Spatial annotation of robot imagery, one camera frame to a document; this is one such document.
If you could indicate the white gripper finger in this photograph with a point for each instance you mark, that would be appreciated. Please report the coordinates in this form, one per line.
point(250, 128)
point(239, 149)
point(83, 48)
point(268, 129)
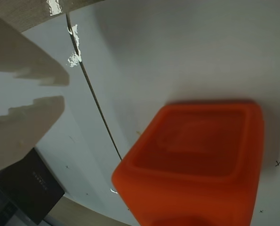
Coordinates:
point(24, 127)
point(24, 61)

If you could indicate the orange cube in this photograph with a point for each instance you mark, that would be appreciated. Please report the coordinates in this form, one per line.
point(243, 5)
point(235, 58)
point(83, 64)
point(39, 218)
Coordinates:
point(189, 179)

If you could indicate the dark rectangular open box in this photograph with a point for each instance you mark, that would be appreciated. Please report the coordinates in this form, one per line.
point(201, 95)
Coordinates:
point(36, 186)

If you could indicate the clear tape piece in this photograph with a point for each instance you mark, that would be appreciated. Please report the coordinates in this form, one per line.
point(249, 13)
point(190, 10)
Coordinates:
point(53, 7)
point(75, 58)

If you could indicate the white paper sheet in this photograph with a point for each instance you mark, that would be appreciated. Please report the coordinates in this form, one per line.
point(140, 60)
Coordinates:
point(177, 58)
point(88, 141)

